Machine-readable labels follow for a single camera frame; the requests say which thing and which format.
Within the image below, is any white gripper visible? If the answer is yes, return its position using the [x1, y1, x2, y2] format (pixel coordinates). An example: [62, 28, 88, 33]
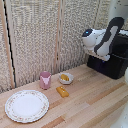
[87, 49, 111, 63]

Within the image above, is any black air fryer drawer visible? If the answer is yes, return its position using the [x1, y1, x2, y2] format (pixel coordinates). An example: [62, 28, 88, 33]
[87, 54, 112, 76]

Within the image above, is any small white bowl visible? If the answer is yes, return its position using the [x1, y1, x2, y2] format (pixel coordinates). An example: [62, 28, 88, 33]
[58, 72, 75, 85]

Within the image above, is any black air fryer body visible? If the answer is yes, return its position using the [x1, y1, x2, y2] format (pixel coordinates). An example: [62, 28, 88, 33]
[87, 29, 128, 80]

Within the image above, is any yellow food in bowl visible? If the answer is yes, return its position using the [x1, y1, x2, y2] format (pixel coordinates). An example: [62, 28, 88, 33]
[60, 74, 70, 82]

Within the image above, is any yellow food piece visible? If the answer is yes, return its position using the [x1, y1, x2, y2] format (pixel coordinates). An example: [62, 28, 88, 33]
[55, 85, 70, 98]

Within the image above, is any pink cup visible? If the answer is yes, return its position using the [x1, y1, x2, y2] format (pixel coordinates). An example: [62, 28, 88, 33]
[39, 70, 52, 90]

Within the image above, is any beige woven folding screen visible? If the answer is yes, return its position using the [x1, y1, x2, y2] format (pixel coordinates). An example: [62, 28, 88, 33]
[0, 0, 114, 94]

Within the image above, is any white floral rimmed plate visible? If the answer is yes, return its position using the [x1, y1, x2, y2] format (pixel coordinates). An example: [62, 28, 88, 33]
[4, 89, 50, 124]

